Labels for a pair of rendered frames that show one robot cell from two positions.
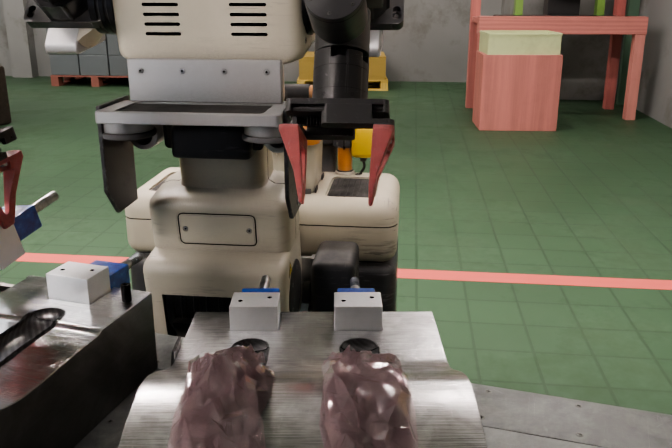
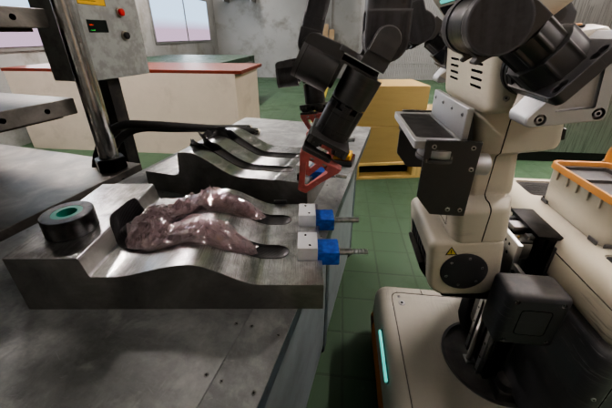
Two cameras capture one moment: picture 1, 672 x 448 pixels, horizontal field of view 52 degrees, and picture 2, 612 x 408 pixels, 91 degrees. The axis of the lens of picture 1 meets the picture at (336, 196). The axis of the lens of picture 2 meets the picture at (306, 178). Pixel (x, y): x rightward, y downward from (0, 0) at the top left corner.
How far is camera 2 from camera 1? 0.81 m
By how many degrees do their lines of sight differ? 83
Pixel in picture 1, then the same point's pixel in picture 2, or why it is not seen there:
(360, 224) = (599, 294)
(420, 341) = (282, 275)
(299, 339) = (289, 232)
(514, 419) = (246, 343)
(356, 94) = (321, 127)
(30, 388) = (242, 177)
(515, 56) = not seen: outside the picture
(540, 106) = not seen: outside the picture
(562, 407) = (253, 379)
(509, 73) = not seen: outside the picture
